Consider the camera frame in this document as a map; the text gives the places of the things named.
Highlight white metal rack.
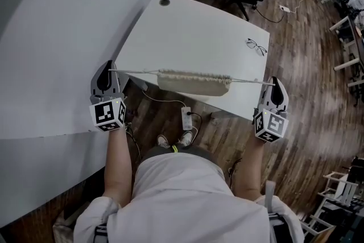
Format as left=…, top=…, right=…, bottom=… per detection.
left=300, top=170, right=359, bottom=237

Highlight person's right forearm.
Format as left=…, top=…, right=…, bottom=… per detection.
left=232, top=137, right=270, bottom=203

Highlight person's left forearm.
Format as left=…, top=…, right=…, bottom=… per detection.
left=101, top=128, right=135, bottom=206

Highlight black plug cable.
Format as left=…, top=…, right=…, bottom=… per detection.
left=186, top=112, right=203, bottom=139

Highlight person's white shirt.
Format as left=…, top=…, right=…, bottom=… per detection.
left=73, top=154, right=305, bottom=243

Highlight black-rimmed eyeglasses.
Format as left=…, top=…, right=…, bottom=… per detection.
left=245, top=38, right=269, bottom=56

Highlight person's left white shoe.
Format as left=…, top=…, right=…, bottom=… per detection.
left=156, top=134, right=171, bottom=150

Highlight person's white shoe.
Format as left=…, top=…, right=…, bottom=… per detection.
left=176, top=130, right=193, bottom=149
left=156, top=134, right=171, bottom=150

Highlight black floor cable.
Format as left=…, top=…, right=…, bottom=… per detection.
left=255, top=6, right=286, bottom=24

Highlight white desk frame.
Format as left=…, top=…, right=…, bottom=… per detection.
left=329, top=15, right=364, bottom=89

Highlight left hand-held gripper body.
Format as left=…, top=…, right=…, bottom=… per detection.
left=89, top=91, right=127, bottom=133

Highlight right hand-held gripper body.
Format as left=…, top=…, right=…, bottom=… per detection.
left=253, top=105, right=289, bottom=143

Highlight person's dark trousers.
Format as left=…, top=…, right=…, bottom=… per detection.
left=140, top=145, right=217, bottom=164

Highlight grey table leg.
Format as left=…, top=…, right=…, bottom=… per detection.
left=127, top=74, right=149, bottom=92

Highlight beige drawstring bag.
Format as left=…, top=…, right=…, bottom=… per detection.
left=156, top=68, right=234, bottom=98

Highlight thin white cable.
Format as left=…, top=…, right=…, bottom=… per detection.
left=141, top=89, right=186, bottom=108

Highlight beige drawstring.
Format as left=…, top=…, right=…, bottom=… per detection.
left=107, top=68, right=160, bottom=75
left=231, top=77, right=276, bottom=86

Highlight grey shoulder strap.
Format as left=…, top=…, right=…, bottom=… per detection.
left=264, top=180, right=276, bottom=215

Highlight person's right white shoe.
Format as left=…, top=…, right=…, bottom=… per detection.
left=176, top=130, right=193, bottom=149

